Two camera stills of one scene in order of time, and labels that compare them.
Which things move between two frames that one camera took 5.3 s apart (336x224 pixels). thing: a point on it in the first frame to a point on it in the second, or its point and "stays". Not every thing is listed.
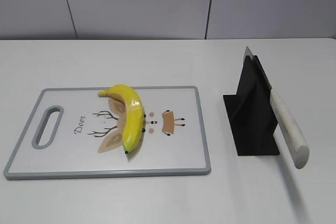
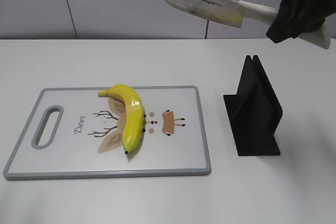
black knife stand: [251, 111] stays
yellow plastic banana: [134, 122] stays
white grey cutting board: [76, 132] stays
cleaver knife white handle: [294, 140] to [232, 12]
